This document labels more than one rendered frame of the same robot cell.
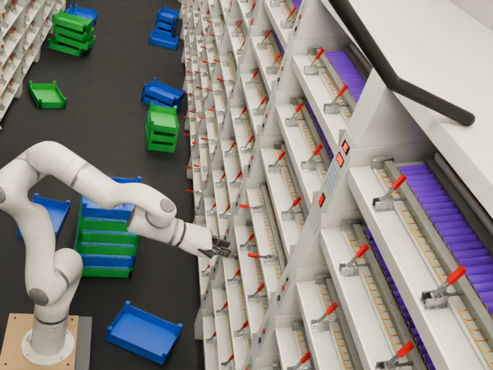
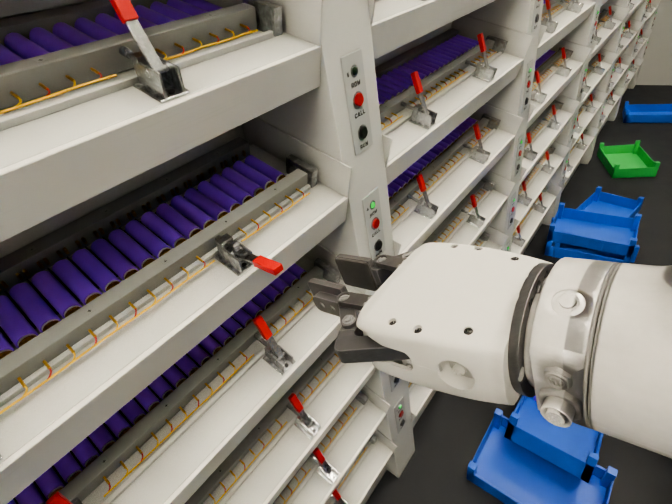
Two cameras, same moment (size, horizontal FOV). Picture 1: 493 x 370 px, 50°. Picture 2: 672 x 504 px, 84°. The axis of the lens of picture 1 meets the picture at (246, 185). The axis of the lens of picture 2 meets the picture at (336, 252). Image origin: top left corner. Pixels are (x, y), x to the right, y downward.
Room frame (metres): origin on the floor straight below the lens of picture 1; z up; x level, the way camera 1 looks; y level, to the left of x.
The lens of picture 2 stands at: (1.44, 0.22, 1.19)
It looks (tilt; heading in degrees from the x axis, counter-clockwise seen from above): 37 degrees down; 244
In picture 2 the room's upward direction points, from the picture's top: 13 degrees counter-clockwise
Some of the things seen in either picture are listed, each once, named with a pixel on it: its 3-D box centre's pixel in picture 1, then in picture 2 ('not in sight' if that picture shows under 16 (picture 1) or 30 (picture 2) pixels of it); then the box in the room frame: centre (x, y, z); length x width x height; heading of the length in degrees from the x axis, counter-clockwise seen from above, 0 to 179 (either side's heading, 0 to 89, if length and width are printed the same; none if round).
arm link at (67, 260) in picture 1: (59, 283); not in sight; (1.31, 0.52, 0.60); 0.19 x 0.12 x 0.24; 177
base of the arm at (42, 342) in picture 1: (49, 329); not in sight; (1.27, 0.52, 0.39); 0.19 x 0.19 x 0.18
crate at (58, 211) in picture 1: (44, 217); not in sight; (2.22, 1.01, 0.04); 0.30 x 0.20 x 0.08; 11
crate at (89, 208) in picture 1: (113, 199); not in sight; (2.06, 0.60, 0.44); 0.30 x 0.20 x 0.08; 114
